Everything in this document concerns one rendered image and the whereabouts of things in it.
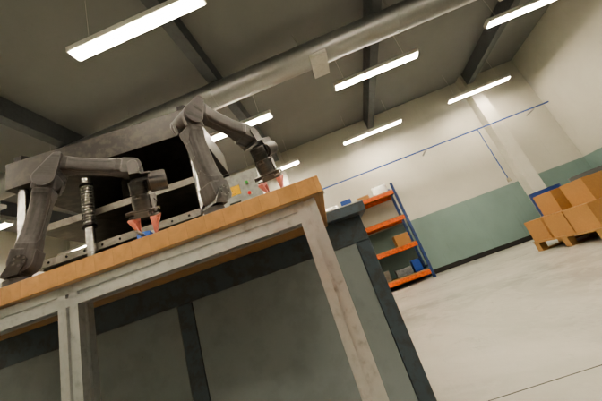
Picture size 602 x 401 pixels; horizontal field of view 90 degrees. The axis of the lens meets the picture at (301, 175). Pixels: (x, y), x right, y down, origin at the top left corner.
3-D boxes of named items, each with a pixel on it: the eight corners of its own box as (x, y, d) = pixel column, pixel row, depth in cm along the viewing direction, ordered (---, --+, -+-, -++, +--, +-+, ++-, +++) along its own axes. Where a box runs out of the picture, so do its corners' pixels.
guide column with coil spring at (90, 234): (105, 392, 161) (87, 176, 206) (95, 396, 161) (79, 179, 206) (111, 388, 166) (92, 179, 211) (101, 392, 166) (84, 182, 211)
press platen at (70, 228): (197, 182, 209) (195, 175, 211) (38, 234, 202) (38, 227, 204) (226, 207, 274) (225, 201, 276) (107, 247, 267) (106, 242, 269)
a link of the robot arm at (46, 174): (145, 166, 117) (49, 163, 107) (141, 155, 109) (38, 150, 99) (141, 196, 111) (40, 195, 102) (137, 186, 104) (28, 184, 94)
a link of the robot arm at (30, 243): (39, 275, 91) (65, 178, 105) (30, 271, 86) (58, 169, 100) (14, 276, 89) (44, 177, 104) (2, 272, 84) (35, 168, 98)
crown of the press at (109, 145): (206, 176, 196) (188, 101, 217) (3, 243, 188) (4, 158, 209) (238, 208, 274) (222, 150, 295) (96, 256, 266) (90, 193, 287)
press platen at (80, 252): (202, 214, 197) (202, 207, 199) (34, 271, 190) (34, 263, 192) (233, 233, 267) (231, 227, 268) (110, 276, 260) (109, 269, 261)
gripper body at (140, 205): (133, 216, 111) (128, 196, 111) (161, 209, 113) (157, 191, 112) (125, 219, 105) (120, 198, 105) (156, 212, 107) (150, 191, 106)
